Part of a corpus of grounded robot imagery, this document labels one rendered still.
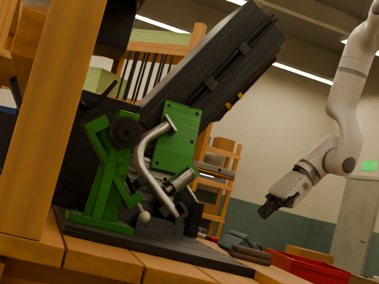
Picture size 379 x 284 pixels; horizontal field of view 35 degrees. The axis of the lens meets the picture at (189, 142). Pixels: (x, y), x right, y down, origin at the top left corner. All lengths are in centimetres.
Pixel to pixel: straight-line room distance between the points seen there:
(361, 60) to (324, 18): 833
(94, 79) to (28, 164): 400
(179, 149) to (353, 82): 54
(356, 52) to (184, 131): 55
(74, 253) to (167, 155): 70
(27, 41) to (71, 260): 40
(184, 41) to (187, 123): 294
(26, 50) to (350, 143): 97
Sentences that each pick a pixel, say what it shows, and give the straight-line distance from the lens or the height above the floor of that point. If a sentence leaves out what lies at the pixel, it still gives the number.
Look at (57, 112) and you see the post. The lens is 104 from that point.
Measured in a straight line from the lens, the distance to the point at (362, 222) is 1061.
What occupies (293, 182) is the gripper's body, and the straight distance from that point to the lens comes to 175.
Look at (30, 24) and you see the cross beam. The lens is 116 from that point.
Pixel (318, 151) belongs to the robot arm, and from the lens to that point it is 179.
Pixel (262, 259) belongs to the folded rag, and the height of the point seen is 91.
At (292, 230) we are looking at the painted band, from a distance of 1206.
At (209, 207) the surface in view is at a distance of 1078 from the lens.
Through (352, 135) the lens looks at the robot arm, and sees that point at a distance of 175.
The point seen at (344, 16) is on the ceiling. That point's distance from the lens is 1034.
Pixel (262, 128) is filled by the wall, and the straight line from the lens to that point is 1170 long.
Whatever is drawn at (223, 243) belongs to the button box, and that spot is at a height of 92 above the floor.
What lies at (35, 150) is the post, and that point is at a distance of 104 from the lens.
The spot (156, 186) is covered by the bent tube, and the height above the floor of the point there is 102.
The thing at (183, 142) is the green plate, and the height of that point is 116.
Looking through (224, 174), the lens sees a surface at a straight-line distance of 187.
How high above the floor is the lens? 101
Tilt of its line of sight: 5 degrees up
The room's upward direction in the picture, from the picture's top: 14 degrees clockwise
